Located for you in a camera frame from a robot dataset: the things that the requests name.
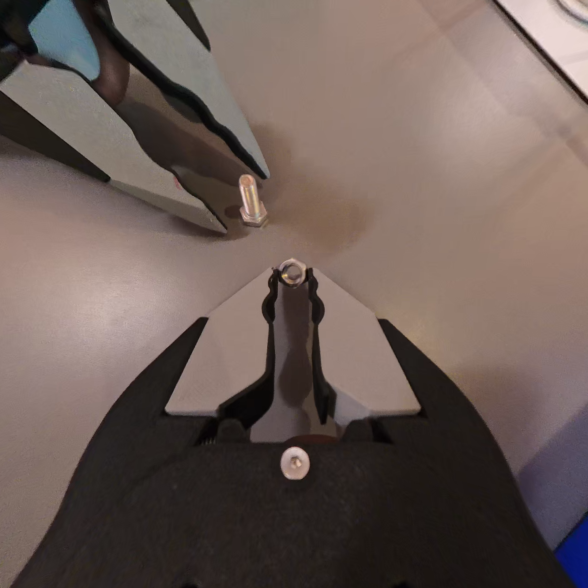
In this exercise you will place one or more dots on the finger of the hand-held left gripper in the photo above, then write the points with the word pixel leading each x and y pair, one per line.
pixel 82 124
pixel 183 59

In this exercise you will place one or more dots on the person's left hand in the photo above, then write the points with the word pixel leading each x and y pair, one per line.
pixel 115 80

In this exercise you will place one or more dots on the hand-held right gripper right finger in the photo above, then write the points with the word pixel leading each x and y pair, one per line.
pixel 363 363

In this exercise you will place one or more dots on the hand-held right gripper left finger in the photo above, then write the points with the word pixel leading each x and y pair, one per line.
pixel 225 358

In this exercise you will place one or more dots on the white tablet stand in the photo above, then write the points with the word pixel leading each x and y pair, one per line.
pixel 560 41

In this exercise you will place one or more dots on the silver hex nut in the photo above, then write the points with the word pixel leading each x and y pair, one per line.
pixel 293 272

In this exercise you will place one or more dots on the blue plastic bin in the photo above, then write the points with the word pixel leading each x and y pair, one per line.
pixel 574 560

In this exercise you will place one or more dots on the long silver hex bolt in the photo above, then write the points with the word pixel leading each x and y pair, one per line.
pixel 250 202

